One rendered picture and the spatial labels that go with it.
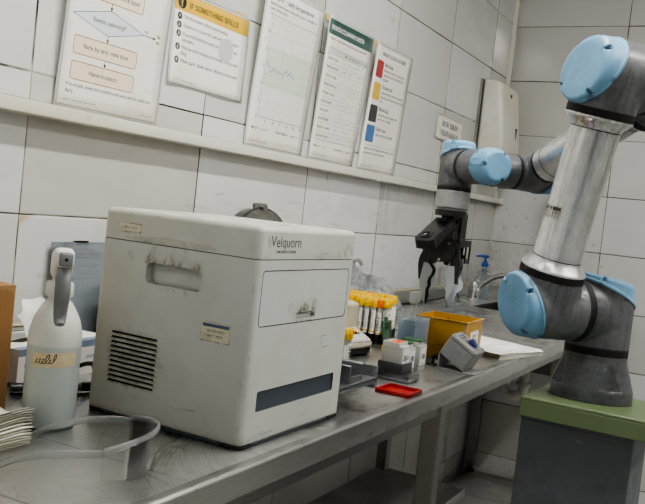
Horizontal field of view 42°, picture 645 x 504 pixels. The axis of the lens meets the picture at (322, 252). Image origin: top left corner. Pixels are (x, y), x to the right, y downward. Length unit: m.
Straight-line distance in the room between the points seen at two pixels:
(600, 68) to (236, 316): 0.72
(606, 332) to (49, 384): 0.97
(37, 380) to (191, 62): 1.02
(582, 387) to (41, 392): 0.94
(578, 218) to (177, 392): 0.74
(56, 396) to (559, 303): 0.85
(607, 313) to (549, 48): 2.73
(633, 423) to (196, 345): 0.76
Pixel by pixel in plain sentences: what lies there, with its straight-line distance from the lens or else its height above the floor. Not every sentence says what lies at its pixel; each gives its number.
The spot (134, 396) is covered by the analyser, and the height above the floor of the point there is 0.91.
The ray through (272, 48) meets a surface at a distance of 2.23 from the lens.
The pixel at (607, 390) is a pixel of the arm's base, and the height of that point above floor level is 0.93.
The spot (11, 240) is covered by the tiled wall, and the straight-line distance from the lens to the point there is 1.63.
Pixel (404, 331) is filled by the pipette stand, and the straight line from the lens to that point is 1.90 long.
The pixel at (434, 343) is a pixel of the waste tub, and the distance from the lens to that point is 2.02.
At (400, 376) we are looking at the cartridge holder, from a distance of 1.69.
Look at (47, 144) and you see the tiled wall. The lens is 1.67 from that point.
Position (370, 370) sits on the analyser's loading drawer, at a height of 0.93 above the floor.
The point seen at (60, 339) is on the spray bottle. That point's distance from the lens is 1.14.
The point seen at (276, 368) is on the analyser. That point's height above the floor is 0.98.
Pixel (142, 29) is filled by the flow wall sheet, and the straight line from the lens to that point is 1.83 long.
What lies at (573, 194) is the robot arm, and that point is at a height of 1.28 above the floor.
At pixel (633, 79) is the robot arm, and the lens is 1.48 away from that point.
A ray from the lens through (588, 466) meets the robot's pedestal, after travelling 1.60.
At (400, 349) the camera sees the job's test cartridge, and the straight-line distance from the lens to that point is 1.69.
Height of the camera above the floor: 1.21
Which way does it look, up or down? 3 degrees down
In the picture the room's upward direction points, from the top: 6 degrees clockwise
